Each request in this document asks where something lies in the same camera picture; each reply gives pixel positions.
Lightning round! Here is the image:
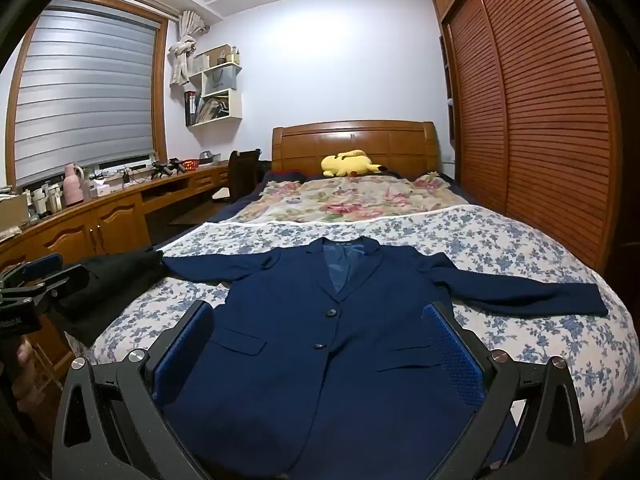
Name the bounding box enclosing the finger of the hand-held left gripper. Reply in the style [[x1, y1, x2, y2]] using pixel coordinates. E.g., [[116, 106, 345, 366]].
[[0, 254, 64, 287], [30, 264, 90, 311]]

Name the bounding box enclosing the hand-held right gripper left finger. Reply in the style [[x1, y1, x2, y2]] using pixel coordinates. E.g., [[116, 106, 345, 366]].
[[51, 299, 221, 480]]

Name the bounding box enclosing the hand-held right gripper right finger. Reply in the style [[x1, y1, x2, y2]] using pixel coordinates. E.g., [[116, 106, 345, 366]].
[[421, 300, 587, 480]]

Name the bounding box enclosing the navy blue suit jacket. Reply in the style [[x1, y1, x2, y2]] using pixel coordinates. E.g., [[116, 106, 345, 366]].
[[162, 236, 610, 480]]

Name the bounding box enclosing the black garment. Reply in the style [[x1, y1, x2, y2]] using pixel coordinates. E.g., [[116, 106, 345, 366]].
[[50, 250, 168, 348]]

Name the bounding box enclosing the cardboard box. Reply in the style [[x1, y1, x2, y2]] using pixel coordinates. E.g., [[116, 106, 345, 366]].
[[0, 192, 29, 231]]

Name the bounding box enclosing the wooden desk cabinet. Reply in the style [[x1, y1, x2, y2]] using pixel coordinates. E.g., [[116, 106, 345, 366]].
[[0, 160, 236, 376]]

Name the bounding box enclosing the pink thermos jug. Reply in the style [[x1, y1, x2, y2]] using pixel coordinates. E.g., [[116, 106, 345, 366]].
[[62, 163, 86, 207]]

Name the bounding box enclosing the blue floral bed sheet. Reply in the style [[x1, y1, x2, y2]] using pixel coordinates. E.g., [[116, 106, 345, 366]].
[[75, 203, 640, 441]]

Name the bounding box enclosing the black device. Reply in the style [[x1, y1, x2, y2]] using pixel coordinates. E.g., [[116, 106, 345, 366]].
[[150, 158, 186, 179]]

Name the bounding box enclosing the grey window blind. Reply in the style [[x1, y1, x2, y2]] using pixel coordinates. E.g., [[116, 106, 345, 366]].
[[15, 7, 156, 188]]

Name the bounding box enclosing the pink floral quilt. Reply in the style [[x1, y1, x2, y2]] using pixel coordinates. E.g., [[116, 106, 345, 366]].
[[235, 172, 471, 226]]

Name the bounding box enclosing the dark desk chair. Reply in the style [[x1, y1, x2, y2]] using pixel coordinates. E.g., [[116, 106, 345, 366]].
[[212, 148, 263, 203]]

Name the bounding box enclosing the wooden headboard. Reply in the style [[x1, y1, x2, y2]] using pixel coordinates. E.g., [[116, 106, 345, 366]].
[[271, 120, 441, 181]]

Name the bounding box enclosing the yellow plush toy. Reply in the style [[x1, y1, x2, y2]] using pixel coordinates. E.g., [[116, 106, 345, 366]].
[[320, 149, 388, 179]]

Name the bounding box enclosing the tied cream curtain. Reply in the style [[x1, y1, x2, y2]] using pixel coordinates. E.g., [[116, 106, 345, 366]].
[[168, 10, 208, 87]]

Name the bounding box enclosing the grey paper bag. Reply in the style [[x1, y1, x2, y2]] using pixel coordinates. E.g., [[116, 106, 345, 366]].
[[202, 67, 236, 96]]

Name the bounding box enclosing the wooden louvered wardrobe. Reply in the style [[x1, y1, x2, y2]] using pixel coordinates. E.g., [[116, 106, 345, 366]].
[[431, 0, 640, 273]]

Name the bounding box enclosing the wooden window frame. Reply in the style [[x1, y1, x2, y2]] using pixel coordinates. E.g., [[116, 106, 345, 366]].
[[5, 0, 171, 196]]

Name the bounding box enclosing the white wall shelf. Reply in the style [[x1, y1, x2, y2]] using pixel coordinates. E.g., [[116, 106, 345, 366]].
[[185, 42, 244, 128]]

